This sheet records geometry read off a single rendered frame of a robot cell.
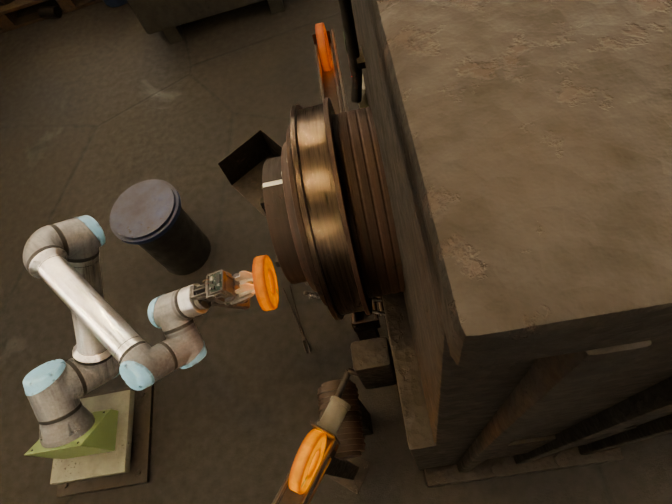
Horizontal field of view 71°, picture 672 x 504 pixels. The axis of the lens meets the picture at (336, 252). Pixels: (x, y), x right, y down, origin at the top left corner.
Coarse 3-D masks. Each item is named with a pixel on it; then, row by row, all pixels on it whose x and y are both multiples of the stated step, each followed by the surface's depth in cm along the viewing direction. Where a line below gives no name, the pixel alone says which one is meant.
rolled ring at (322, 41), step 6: (318, 24) 188; (318, 30) 186; (324, 30) 190; (318, 36) 185; (324, 36) 185; (318, 42) 185; (324, 42) 185; (318, 48) 186; (324, 48) 186; (324, 54) 187; (330, 54) 202; (324, 60) 189; (330, 60) 199; (324, 66) 192; (330, 66) 193
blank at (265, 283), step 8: (264, 256) 130; (256, 264) 127; (264, 264) 127; (272, 264) 137; (256, 272) 125; (264, 272) 125; (272, 272) 135; (256, 280) 125; (264, 280) 124; (272, 280) 135; (256, 288) 124; (264, 288) 124; (272, 288) 134; (256, 296) 125; (264, 296) 125; (272, 296) 130; (264, 304) 127; (272, 304) 128
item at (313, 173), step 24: (312, 120) 88; (312, 144) 84; (312, 168) 83; (312, 192) 82; (312, 216) 82; (336, 216) 82; (312, 240) 82; (336, 240) 83; (336, 264) 85; (336, 288) 88; (336, 312) 94
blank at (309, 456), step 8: (312, 432) 119; (320, 432) 121; (304, 440) 116; (312, 440) 117; (320, 440) 119; (304, 448) 115; (312, 448) 115; (320, 448) 122; (296, 456) 114; (304, 456) 114; (312, 456) 116; (320, 456) 124; (296, 464) 113; (304, 464) 113; (312, 464) 123; (296, 472) 113; (304, 472) 113; (312, 472) 121; (296, 480) 113; (304, 480) 115; (296, 488) 114; (304, 488) 118
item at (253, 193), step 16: (256, 144) 176; (272, 144) 174; (224, 160) 170; (240, 160) 176; (256, 160) 182; (240, 176) 181; (256, 176) 180; (240, 192) 178; (256, 192) 176; (256, 208) 172
